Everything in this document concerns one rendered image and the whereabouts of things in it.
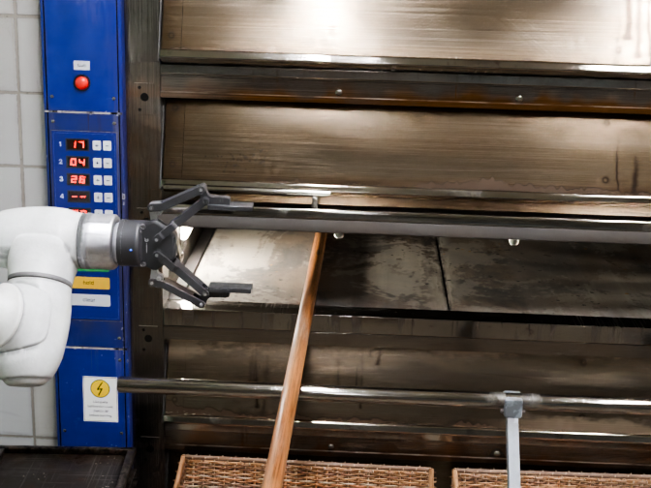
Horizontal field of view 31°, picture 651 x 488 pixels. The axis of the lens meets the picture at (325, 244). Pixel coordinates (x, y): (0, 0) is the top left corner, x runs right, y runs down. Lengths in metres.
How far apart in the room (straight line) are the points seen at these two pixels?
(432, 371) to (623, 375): 0.41
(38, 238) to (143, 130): 0.60
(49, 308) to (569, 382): 1.20
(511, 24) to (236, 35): 0.54
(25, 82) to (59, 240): 0.65
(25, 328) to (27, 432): 0.90
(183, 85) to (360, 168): 0.39
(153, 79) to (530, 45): 0.75
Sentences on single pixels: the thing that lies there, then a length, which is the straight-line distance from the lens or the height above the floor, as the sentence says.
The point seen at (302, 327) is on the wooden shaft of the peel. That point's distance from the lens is 2.34.
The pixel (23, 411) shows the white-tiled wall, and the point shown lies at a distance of 2.69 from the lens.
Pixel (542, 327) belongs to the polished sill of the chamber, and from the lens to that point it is 2.53.
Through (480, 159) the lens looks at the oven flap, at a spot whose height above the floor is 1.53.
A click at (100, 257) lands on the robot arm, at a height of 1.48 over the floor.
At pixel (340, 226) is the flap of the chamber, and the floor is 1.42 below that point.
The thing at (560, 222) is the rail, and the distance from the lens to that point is 2.32.
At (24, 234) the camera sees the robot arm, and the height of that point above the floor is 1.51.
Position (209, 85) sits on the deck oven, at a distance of 2.40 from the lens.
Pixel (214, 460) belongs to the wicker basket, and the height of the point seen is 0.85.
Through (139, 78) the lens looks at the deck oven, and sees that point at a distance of 2.42.
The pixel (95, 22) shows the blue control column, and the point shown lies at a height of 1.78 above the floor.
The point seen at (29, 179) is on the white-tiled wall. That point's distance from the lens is 2.51.
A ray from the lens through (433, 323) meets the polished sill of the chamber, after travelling 2.50.
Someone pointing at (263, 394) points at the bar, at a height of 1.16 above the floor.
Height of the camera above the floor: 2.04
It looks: 17 degrees down
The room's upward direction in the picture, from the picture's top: 2 degrees clockwise
